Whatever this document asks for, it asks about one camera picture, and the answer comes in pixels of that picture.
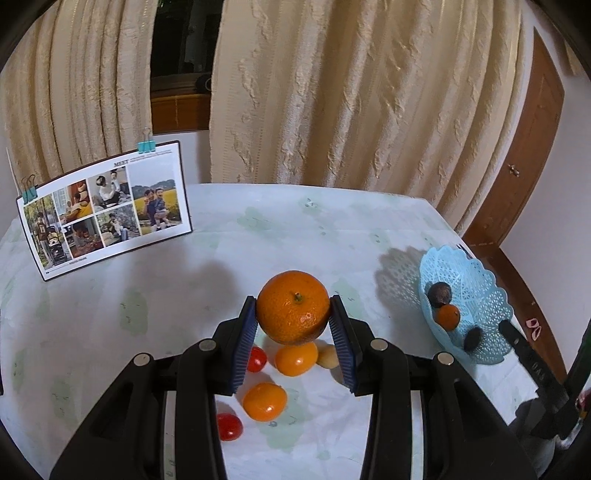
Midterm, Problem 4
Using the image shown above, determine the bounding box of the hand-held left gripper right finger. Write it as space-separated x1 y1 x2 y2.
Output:
328 294 539 480

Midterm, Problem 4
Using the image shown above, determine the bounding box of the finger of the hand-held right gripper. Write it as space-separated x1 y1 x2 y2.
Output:
499 320 579 438

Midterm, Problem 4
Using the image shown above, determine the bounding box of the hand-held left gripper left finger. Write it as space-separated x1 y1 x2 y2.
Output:
48 295 259 480

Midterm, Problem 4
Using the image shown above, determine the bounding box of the small yellow loquat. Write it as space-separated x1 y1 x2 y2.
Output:
316 344 341 370

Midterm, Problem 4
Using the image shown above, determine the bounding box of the orange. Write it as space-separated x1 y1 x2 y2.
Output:
256 271 331 346
243 383 288 422
276 340 319 376
436 305 461 330

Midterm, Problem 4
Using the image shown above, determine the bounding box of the light blue plastic basket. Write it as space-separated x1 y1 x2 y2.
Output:
418 246 514 365

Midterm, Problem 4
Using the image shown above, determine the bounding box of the white printed tablecloth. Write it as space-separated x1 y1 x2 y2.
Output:
0 183 568 480

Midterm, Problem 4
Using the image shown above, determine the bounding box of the photo collage board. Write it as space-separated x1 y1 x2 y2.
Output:
16 141 192 282

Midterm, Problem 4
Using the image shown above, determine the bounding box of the wooden window sill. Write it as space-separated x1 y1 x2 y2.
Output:
151 76 212 134

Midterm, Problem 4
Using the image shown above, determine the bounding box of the cream textured curtain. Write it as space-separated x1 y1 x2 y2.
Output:
0 0 160 200
209 0 536 232

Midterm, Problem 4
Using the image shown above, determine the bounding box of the dark window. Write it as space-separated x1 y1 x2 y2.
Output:
151 0 223 79

